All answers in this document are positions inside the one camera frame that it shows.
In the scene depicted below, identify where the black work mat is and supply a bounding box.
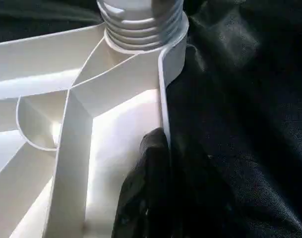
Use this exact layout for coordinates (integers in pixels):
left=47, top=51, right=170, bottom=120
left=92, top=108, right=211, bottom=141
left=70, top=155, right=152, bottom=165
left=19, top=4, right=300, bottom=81
left=0, top=0, right=302, bottom=238

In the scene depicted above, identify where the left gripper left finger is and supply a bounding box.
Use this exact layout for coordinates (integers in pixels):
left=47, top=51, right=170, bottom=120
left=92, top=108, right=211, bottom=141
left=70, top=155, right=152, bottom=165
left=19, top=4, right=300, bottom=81
left=111, top=127, right=172, bottom=238

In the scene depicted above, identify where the white plastic table leg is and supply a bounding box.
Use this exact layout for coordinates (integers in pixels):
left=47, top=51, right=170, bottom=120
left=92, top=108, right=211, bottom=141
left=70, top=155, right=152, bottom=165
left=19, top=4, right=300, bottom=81
left=96, top=0, right=187, bottom=52

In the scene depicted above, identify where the white plastic table top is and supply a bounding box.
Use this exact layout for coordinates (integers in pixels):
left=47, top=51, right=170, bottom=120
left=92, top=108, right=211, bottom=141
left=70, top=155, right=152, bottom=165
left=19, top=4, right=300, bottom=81
left=0, top=12, right=190, bottom=238

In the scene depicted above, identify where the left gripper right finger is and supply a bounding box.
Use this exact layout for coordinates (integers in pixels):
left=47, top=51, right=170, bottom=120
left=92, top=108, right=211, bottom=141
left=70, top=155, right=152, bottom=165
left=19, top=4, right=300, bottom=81
left=170, top=131, right=241, bottom=238

